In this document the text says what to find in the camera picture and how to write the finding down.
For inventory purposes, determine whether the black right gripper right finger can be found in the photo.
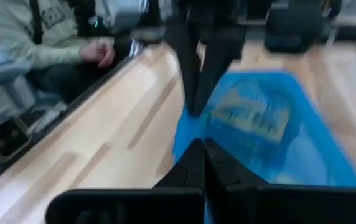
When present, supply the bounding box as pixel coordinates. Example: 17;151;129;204
204;138;356;224

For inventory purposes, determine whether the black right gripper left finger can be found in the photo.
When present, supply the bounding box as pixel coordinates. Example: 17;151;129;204
45;138;205;224

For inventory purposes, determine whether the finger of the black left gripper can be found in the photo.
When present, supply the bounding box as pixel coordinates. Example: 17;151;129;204
165;28;204;116
193;30;247;116

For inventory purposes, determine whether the blue plastic pencil box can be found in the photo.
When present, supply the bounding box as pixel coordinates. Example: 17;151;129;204
171;70;356;224

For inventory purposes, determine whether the yellow crayon box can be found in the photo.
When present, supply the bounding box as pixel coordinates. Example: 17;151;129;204
208;86;292;144

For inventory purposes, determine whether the person's hand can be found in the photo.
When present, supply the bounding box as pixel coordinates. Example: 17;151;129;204
78;38;116;69

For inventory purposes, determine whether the dark square box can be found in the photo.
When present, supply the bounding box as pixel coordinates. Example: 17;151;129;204
0;117;32;164

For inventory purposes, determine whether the person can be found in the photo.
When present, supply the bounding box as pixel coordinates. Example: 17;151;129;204
0;0;126;105

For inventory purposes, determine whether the grey office chair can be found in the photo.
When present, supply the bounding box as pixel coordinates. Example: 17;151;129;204
0;57;68;125

